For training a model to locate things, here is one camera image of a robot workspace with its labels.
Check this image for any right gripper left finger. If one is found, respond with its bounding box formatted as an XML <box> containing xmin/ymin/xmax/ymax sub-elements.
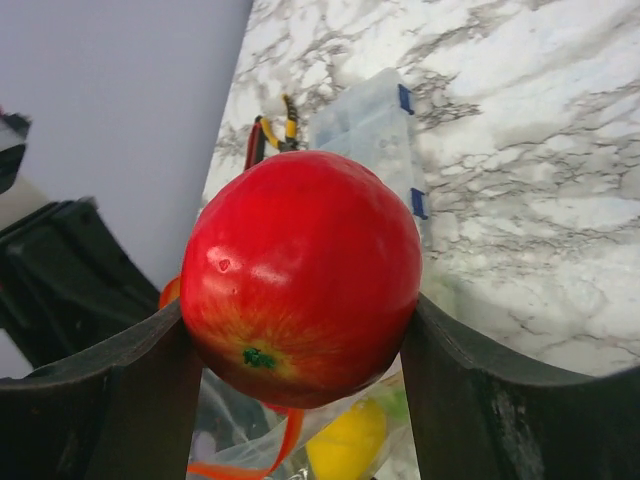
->
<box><xmin>1</xmin><ymin>302</ymin><xmax>202</xmax><ymax>479</ymax></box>

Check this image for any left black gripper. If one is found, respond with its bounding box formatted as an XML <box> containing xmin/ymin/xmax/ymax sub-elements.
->
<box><xmin>1</xmin><ymin>198</ymin><xmax>159</xmax><ymax>368</ymax></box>

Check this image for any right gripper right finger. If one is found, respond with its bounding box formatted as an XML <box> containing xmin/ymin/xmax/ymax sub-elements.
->
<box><xmin>401</xmin><ymin>296</ymin><xmax>640</xmax><ymax>480</ymax></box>

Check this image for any clear zip top bag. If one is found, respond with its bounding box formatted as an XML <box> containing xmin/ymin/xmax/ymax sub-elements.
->
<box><xmin>186</xmin><ymin>363</ymin><xmax>419</xmax><ymax>479</ymax></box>

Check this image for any red toy apple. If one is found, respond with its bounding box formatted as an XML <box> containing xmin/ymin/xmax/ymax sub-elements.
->
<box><xmin>179</xmin><ymin>151</ymin><xmax>422</xmax><ymax>409</ymax></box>

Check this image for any red toy bell pepper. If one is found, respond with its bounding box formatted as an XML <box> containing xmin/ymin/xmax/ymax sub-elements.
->
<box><xmin>158</xmin><ymin>276</ymin><xmax>181</xmax><ymax>310</ymax></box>

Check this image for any yellow toy lemon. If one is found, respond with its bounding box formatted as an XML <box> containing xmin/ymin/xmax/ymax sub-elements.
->
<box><xmin>305</xmin><ymin>399</ymin><xmax>387</xmax><ymax>480</ymax></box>

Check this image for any red black utility knife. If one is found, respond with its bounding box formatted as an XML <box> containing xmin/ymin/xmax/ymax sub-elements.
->
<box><xmin>243</xmin><ymin>115</ymin><xmax>266</xmax><ymax>171</ymax></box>

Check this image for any clear plastic packet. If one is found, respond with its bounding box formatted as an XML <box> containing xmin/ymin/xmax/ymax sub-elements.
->
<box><xmin>308</xmin><ymin>68</ymin><xmax>431</xmax><ymax>250</ymax></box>

